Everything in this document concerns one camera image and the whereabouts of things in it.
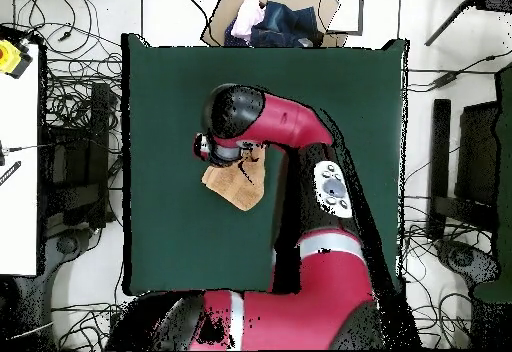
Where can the tan terry towel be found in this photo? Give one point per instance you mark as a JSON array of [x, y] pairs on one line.
[[236, 188]]

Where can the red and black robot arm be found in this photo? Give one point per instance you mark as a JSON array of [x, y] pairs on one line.
[[288, 124]]

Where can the dark green table cloth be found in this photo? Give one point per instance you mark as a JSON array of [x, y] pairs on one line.
[[180, 240]]

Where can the black metal stand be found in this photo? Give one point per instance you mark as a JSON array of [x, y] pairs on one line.
[[440, 148], [98, 148]]

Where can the purple dotted garment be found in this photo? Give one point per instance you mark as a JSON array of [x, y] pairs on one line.
[[234, 40]]

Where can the cardboard box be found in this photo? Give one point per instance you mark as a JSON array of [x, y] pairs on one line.
[[222, 16]]

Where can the pale pink garment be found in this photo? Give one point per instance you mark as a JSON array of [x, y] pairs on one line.
[[248, 16]]

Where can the blue jeans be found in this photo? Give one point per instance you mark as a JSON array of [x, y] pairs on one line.
[[288, 24]]

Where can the round black base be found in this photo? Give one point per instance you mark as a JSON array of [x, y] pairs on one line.
[[67, 244], [464, 258]]

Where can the white side table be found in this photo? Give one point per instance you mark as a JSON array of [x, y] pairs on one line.
[[18, 168]]

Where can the black striped tool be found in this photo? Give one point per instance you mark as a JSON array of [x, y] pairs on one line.
[[10, 172]]

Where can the yellow emergency stop button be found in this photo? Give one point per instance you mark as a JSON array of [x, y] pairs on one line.
[[8, 58]]

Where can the green cloth-covered table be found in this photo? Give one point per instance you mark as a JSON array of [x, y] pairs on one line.
[[504, 168]]

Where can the black tripod stand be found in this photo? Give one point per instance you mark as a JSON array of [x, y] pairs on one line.
[[498, 0]]

